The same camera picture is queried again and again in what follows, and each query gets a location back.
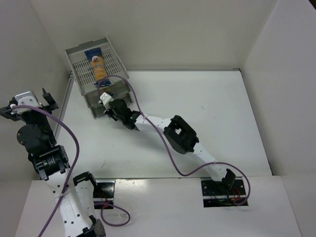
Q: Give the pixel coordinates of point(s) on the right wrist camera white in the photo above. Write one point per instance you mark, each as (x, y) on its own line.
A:
(105, 100)

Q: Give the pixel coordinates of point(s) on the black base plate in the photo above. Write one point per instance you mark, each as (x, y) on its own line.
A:
(215, 195)
(104, 192)

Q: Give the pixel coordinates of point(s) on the aluminium frame rail left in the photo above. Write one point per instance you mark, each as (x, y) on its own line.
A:
(63, 106)

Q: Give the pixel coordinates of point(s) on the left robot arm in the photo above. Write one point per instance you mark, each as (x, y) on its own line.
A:
(73, 195)

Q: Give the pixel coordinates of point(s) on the blue yellow spaghetti bag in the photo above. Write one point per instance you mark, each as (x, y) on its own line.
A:
(107, 90)

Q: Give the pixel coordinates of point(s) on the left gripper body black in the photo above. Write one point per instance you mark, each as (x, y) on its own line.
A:
(46, 108)

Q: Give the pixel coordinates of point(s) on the pasta bag label side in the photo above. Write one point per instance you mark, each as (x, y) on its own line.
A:
(97, 63)

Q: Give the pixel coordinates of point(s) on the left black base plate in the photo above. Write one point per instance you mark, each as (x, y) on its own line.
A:
(104, 192)

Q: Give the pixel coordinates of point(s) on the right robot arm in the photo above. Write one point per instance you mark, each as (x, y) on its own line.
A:
(173, 131)

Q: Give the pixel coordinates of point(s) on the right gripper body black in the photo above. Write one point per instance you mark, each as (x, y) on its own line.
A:
(108, 112)

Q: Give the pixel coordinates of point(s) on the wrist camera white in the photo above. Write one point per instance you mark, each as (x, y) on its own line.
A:
(26, 98)
(105, 100)

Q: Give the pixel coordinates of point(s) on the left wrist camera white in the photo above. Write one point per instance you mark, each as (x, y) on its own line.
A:
(26, 98)

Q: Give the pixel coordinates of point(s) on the grey three-tier tray shelf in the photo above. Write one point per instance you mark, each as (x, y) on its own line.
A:
(85, 77)

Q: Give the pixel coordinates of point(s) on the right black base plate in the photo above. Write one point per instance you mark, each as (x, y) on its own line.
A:
(215, 195)

